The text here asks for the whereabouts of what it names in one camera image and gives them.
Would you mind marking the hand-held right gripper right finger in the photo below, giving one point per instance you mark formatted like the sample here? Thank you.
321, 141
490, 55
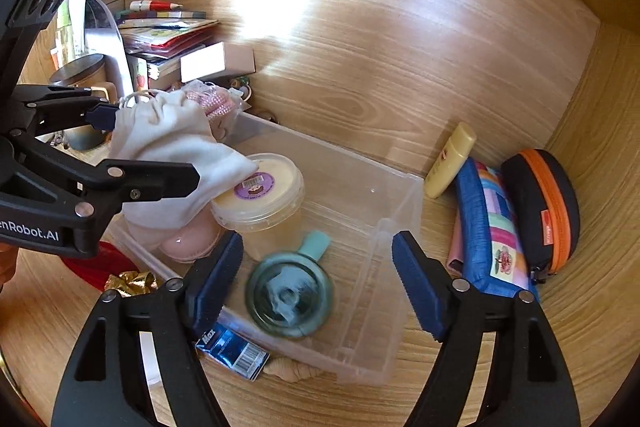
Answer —
417, 287

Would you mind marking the clear plastic storage box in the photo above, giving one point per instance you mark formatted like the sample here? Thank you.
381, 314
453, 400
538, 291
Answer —
370, 217

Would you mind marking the bowl of marbles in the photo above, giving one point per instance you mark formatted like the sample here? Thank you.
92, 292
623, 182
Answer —
240, 87

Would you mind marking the fruit print box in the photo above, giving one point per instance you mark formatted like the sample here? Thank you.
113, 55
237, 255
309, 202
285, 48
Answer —
141, 74

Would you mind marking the blue patchwork pencil case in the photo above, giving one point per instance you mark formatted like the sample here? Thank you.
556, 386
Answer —
492, 227

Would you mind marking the pink wallet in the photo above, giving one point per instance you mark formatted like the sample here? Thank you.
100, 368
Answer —
456, 252

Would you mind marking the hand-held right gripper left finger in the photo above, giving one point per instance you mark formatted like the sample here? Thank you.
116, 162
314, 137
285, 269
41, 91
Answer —
220, 277

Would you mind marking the red felt pouch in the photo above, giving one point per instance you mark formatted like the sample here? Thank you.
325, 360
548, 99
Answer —
95, 264

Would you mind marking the yellow cream tube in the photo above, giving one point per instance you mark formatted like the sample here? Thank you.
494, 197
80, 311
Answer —
450, 162

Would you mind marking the brown mug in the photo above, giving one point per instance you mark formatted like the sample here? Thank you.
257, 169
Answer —
82, 72

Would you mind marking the green glass jar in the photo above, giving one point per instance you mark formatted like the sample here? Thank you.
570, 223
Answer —
290, 294

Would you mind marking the black orange zip case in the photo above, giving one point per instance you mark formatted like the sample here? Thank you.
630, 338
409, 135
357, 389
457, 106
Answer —
542, 207

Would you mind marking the gold ribbon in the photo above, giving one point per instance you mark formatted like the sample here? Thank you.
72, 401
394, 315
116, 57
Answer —
130, 283

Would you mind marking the pink round case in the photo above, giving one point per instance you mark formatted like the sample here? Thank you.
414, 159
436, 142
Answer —
192, 239

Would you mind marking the blue barcode packet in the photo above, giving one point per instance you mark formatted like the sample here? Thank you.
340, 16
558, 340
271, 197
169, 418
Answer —
232, 349

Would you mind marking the stack of booklets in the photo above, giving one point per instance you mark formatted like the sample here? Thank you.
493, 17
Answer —
165, 37

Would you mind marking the wooden desktop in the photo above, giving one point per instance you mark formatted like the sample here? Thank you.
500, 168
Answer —
360, 407

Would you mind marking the white cardboard box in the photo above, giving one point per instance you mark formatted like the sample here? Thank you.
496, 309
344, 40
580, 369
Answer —
215, 62

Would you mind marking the red white pen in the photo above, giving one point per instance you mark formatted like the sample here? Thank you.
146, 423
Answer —
155, 5

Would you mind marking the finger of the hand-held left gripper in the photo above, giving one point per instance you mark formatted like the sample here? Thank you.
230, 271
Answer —
150, 179
65, 109

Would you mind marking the colourful sticky flags strip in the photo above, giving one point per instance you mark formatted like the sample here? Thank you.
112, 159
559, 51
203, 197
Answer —
160, 14

